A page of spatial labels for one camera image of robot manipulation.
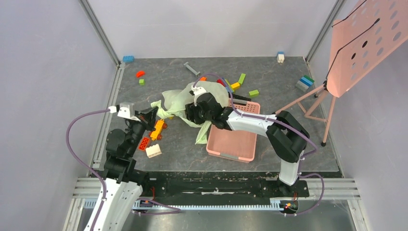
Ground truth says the green avocado plastic bag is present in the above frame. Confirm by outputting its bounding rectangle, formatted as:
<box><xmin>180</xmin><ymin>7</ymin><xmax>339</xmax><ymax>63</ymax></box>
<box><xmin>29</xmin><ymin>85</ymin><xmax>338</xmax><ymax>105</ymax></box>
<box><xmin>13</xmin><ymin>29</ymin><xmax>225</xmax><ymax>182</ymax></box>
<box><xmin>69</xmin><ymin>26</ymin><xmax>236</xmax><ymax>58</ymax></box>
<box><xmin>150</xmin><ymin>80</ymin><xmax>231</xmax><ymax>145</ymax></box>

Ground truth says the white large brick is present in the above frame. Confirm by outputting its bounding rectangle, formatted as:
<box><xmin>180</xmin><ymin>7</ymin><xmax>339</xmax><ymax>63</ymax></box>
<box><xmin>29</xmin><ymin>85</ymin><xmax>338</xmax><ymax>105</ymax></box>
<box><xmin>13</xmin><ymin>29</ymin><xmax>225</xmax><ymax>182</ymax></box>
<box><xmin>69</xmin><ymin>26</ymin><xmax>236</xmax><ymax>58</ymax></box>
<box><xmin>145</xmin><ymin>144</ymin><xmax>162</xmax><ymax>158</ymax></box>

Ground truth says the short green block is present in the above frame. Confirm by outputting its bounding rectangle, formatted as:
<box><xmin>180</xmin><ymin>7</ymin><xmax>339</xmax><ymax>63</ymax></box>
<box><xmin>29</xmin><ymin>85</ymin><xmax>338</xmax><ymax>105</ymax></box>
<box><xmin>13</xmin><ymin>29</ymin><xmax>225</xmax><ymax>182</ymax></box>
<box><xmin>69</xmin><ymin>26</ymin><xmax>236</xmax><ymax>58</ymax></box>
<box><xmin>248</xmin><ymin>90</ymin><xmax>259</xmax><ymax>98</ymax></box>

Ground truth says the red arch block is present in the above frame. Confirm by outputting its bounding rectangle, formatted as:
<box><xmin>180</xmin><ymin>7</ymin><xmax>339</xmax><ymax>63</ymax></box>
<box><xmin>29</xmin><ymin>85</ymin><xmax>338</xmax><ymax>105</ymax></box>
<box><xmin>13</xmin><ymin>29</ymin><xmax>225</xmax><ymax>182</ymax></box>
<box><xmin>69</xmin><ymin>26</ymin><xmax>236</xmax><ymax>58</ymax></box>
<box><xmin>135</xmin><ymin>71</ymin><xmax>145</xmax><ymax>78</ymax></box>

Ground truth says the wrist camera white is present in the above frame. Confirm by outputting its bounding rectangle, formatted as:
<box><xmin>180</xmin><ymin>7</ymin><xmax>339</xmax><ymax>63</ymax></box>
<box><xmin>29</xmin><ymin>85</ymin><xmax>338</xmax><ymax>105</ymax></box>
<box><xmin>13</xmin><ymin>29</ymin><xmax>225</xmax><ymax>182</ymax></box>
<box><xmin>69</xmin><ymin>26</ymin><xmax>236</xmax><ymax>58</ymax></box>
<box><xmin>108</xmin><ymin>102</ymin><xmax>140</xmax><ymax>121</ymax></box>
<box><xmin>190</xmin><ymin>86</ymin><xmax>207</xmax><ymax>97</ymax></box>

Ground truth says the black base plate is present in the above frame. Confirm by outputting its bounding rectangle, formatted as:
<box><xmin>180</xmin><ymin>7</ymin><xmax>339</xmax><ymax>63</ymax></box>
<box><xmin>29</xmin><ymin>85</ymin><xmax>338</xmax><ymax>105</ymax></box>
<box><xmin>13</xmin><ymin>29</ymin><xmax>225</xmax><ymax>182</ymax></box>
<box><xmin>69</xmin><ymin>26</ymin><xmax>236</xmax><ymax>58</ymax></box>
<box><xmin>129</xmin><ymin>170</ymin><xmax>310</xmax><ymax>198</ymax></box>

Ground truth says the red blue brick stack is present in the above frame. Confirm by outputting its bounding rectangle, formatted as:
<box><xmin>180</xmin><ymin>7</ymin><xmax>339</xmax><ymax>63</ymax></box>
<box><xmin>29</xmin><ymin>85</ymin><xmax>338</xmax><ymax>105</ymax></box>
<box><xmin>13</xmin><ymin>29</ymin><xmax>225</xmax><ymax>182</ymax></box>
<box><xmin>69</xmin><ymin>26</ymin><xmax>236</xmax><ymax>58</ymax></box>
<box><xmin>217</xmin><ymin>78</ymin><xmax>234</xmax><ymax>92</ymax></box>

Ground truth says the pink plastic basket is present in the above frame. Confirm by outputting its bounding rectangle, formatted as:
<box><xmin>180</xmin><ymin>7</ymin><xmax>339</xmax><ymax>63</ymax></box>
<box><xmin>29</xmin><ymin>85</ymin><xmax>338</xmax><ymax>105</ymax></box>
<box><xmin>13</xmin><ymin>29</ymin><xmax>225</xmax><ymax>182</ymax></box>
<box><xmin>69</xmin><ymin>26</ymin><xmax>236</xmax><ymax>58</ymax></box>
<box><xmin>205</xmin><ymin>101</ymin><xmax>261</xmax><ymax>163</ymax></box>

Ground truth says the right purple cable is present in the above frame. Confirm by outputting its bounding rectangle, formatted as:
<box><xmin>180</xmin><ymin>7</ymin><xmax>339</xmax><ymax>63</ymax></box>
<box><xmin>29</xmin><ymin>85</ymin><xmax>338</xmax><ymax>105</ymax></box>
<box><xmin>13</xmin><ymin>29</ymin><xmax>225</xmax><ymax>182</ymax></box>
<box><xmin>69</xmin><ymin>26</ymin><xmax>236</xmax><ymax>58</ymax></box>
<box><xmin>192</xmin><ymin>73</ymin><xmax>325</xmax><ymax>217</ymax></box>

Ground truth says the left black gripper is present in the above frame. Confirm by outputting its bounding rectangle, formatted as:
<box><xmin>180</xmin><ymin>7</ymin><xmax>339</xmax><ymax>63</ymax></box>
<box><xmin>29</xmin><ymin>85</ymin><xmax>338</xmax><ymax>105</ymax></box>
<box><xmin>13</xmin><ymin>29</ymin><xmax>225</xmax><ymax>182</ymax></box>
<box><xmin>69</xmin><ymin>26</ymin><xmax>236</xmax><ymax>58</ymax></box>
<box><xmin>126</xmin><ymin>106</ymin><xmax>158</xmax><ymax>156</ymax></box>

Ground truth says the white blue small brick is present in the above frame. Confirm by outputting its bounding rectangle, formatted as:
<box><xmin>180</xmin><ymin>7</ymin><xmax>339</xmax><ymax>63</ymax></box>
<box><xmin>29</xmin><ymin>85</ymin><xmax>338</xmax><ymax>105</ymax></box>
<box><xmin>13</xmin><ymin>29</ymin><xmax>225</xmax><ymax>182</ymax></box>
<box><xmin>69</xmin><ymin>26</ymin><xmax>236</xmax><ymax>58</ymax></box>
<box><xmin>277</xmin><ymin>51</ymin><xmax>285</xmax><ymax>64</ymax></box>

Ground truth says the black microphone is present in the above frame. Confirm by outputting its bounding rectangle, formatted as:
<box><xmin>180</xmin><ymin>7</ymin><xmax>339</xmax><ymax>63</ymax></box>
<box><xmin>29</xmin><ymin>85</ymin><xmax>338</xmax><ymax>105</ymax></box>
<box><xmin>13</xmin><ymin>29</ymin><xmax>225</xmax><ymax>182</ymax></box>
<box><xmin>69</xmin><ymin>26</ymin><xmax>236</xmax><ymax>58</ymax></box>
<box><xmin>232</xmin><ymin>93</ymin><xmax>252</xmax><ymax>102</ymax></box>

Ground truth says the long green block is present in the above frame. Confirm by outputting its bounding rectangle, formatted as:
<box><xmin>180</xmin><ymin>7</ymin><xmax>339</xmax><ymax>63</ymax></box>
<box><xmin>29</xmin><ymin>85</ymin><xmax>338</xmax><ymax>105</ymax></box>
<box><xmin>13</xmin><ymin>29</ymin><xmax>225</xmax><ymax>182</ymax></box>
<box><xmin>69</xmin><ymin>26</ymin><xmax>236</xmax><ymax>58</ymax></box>
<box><xmin>238</xmin><ymin>73</ymin><xmax>246</xmax><ymax>85</ymax></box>

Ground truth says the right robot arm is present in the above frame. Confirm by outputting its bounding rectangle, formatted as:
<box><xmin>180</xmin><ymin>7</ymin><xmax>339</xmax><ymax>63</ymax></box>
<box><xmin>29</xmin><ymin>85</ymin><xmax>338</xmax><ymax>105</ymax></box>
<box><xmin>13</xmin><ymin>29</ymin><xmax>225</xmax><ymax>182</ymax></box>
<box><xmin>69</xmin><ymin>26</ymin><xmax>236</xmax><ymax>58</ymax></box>
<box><xmin>185</xmin><ymin>91</ymin><xmax>311</xmax><ymax>196</ymax></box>

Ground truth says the orange toy car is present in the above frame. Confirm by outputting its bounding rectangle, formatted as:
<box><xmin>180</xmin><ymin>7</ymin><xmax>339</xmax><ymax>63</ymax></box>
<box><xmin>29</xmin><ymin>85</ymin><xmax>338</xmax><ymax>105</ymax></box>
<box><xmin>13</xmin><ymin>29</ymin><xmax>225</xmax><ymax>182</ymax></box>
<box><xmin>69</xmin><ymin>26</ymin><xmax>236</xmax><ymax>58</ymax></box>
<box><xmin>149</xmin><ymin>119</ymin><xmax>167</xmax><ymax>141</ymax></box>

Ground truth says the pink music stand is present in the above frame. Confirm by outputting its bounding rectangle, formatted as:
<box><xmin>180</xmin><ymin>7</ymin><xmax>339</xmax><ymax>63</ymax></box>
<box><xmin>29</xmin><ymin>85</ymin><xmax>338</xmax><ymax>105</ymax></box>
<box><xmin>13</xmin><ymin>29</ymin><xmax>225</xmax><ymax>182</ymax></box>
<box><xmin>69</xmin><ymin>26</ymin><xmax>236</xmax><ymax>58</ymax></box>
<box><xmin>276</xmin><ymin>0</ymin><xmax>408</xmax><ymax>146</ymax></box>

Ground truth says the orange red brick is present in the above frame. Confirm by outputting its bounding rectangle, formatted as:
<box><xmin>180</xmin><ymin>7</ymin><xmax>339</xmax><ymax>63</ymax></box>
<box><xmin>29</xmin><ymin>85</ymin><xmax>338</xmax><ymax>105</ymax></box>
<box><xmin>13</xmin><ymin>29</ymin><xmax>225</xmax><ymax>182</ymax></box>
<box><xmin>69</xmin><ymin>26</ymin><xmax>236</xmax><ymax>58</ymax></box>
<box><xmin>138</xmin><ymin>137</ymin><xmax>150</xmax><ymax>151</ymax></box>

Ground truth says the yellow small block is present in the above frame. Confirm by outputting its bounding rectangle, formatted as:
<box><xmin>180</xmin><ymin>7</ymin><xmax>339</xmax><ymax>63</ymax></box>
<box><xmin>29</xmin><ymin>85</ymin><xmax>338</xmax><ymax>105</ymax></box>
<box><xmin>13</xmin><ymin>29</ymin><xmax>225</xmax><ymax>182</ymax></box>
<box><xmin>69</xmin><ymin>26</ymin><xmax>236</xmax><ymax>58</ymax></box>
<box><xmin>231</xmin><ymin>82</ymin><xmax>241</xmax><ymax>91</ymax></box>

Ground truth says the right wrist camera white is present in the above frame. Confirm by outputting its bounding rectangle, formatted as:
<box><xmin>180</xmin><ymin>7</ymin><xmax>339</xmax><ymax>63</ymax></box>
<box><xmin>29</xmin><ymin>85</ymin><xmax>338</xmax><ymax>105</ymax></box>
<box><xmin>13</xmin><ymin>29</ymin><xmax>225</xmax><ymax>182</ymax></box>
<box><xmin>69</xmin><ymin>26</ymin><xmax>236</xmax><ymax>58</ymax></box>
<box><xmin>190</xmin><ymin>86</ymin><xmax>207</xmax><ymax>97</ymax></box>

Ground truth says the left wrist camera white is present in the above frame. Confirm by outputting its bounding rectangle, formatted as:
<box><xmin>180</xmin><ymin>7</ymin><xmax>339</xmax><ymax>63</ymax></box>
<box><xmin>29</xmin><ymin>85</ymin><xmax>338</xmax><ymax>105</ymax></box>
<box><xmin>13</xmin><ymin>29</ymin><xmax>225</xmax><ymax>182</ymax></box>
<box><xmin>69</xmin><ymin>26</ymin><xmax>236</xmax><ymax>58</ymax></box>
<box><xmin>108</xmin><ymin>102</ymin><xmax>140</xmax><ymax>121</ymax></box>

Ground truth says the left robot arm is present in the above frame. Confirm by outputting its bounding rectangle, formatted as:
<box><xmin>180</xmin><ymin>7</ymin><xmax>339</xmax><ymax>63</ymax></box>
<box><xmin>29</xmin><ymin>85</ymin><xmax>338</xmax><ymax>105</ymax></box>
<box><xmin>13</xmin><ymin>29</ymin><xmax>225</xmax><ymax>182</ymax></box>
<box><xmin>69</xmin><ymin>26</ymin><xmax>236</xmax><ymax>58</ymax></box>
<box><xmin>85</xmin><ymin>103</ymin><xmax>158</xmax><ymax>231</ymax></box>

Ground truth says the blue brick at wall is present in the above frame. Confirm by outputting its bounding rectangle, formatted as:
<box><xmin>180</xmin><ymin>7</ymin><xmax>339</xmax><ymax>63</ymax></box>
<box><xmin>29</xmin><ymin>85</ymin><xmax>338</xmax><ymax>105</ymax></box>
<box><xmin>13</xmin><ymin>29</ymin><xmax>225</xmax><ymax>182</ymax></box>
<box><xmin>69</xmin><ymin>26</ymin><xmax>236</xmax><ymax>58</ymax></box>
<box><xmin>122</xmin><ymin>55</ymin><xmax>135</xmax><ymax>63</ymax></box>

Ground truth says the grey blue green brick stack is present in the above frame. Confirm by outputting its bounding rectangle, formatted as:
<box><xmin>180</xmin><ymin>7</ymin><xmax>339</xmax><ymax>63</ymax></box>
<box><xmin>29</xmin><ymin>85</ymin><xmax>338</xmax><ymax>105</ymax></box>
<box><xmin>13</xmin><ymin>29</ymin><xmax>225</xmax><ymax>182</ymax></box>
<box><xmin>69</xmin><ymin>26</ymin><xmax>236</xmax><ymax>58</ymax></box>
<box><xmin>295</xmin><ymin>75</ymin><xmax>315</xmax><ymax>92</ymax></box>

